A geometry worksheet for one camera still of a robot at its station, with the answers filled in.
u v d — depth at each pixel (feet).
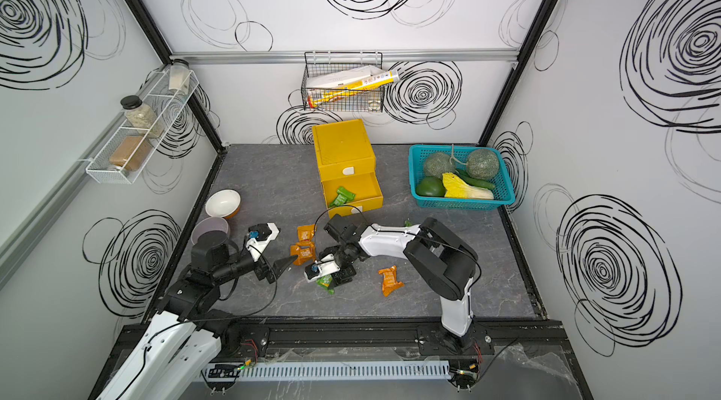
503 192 3.17
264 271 2.11
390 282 2.72
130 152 2.19
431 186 3.19
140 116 2.32
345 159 2.87
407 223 3.14
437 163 3.27
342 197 3.07
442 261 1.58
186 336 1.67
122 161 2.15
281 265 2.12
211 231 1.98
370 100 2.84
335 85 2.84
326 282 2.70
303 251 2.92
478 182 3.19
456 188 3.14
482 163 3.19
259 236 1.99
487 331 2.44
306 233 3.07
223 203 3.23
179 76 2.84
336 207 3.00
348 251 2.27
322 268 2.37
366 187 3.16
